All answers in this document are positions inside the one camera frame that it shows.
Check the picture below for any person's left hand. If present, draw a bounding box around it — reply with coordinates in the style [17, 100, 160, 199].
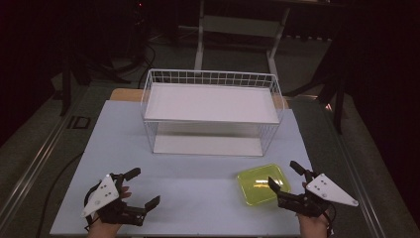
[86, 185, 133, 238]

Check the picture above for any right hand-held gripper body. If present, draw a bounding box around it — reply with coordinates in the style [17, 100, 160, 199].
[276, 170, 360, 218]

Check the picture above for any green square plate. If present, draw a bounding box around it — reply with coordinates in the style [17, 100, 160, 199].
[235, 163, 292, 207]

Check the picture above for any metal floor rail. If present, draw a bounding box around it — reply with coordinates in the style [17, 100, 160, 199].
[325, 108, 388, 238]
[0, 108, 83, 226]

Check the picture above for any white wire shelf rack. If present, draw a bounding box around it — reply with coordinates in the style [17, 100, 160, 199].
[140, 67, 285, 158]

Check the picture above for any black metal stand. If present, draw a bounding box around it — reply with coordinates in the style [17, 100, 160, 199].
[316, 33, 348, 135]

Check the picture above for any black floor socket plate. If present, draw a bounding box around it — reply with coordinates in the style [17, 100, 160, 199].
[66, 115, 91, 131]

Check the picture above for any white metal frame stand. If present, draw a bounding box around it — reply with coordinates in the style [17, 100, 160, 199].
[193, 0, 291, 78]

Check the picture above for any person's right hand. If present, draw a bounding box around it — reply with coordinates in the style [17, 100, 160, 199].
[296, 211, 332, 238]

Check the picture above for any black floor cable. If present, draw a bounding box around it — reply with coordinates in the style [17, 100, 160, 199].
[35, 151, 85, 238]

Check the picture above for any light blue table cover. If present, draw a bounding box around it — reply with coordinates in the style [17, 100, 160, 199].
[49, 99, 335, 237]

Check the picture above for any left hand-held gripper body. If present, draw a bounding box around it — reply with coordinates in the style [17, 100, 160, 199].
[80, 173, 147, 227]

